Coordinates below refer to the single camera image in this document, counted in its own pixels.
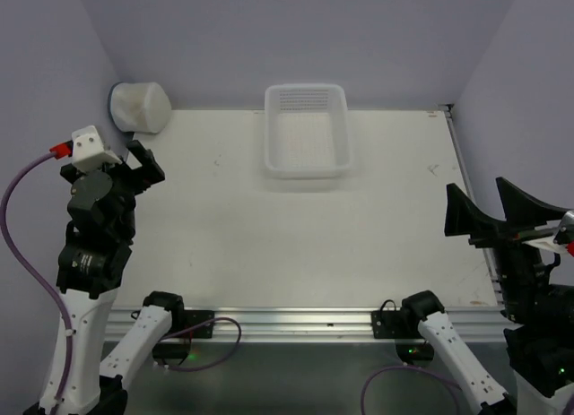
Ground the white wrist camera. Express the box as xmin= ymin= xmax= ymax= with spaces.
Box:
xmin=72 ymin=125 xmax=122 ymax=173
xmin=526 ymin=210 xmax=573 ymax=255

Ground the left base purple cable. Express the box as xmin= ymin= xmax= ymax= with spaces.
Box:
xmin=154 ymin=316 xmax=243 ymax=373

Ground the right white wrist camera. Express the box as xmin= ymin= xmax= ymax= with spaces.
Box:
xmin=526 ymin=210 xmax=573 ymax=255

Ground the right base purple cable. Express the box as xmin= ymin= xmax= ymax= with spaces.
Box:
xmin=361 ymin=365 xmax=463 ymax=415

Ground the white mesh laundry bag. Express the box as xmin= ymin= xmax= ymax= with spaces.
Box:
xmin=108 ymin=82 xmax=172 ymax=134

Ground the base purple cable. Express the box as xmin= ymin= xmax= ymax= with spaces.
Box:
xmin=154 ymin=316 xmax=243 ymax=373
xmin=361 ymin=365 xmax=463 ymax=415

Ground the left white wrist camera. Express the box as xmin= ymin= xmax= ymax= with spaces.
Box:
xmin=72 ymin=125 xmax=122 ymax=173

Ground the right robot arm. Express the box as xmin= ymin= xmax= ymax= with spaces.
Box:
xmin=400 ymin=177 xmax=573 ymax=414

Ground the white plastic basket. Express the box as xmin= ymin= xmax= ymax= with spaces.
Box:
xmin=263 ymin=83 xmax=353 ymax=179

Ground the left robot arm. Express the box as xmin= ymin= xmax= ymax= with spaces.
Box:
xmin=26 ymin=141 xmax=184 ymax=414

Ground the aluminium front rail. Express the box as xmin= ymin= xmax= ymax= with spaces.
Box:
xmin=105 ymin=306 xmax=517 ymax=344

